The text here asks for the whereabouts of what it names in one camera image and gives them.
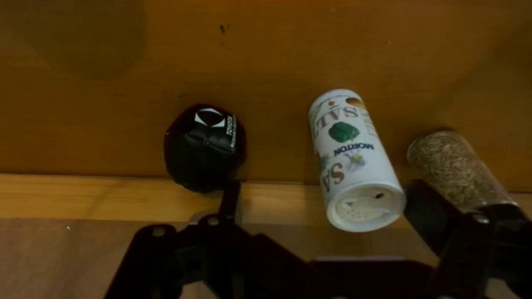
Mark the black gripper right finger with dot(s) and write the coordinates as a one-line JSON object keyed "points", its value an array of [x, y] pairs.
{"points": [[483, 254]]}

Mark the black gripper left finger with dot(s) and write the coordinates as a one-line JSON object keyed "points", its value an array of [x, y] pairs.
{"points": [[167, 259]]}

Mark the white salt shaker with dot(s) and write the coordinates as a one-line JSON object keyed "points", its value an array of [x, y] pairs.
{"points": [[355, 166]]}

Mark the glass spice jar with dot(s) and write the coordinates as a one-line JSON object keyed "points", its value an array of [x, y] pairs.
{"points": [[455, 166]]}

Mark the framed wooden board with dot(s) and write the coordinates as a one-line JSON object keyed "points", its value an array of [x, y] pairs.
{"points": [[84, 200]]}

